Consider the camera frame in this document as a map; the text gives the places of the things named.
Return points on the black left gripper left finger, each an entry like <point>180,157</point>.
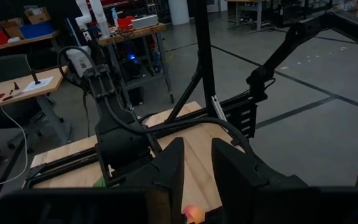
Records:
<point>166,174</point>

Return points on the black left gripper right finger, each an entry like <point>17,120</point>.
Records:
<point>235,180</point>

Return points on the toy peach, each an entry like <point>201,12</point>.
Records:
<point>193,215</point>

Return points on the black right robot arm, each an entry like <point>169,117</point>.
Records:
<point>120,140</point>

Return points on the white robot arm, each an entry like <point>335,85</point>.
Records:
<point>99,15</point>
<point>84,14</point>

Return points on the black slotted mounting plate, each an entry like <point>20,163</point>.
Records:
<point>242,118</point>

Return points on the light green rosette succulent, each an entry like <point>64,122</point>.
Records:
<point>99,182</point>

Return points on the computer with blue light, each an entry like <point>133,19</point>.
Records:
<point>132,67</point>

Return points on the white labelled container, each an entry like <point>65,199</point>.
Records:
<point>79,62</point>

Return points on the wooden workbench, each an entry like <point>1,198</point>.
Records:
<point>135,32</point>

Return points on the white paper sheet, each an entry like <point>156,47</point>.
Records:
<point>43,84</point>

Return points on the white box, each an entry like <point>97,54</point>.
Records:
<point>145,21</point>

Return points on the red plastic bin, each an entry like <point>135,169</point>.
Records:
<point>125,23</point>

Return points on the small black stand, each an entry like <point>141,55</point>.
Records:
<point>37,82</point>

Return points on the white pillar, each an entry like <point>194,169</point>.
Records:
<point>179,12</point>

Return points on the spray bottle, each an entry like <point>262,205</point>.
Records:
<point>114,18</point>

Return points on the grey metal table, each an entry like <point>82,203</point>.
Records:
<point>258,15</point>

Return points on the dark furniture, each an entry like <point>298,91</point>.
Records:
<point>291,14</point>

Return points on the wooden desk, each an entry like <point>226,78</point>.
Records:
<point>11,90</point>

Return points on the dark office chair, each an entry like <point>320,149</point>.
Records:
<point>9,67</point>

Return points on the blue plastic bin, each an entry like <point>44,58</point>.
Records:
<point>36,30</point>

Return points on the wooden shelf table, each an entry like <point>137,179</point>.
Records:
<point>20,42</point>

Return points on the cardboard box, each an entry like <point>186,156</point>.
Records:
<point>37,17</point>
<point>12,31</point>

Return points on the red object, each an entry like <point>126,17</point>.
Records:
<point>0,38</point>

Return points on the silver metal bracket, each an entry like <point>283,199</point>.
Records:
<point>219,109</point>

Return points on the black aluminium table frame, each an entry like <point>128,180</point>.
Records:
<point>205,46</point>

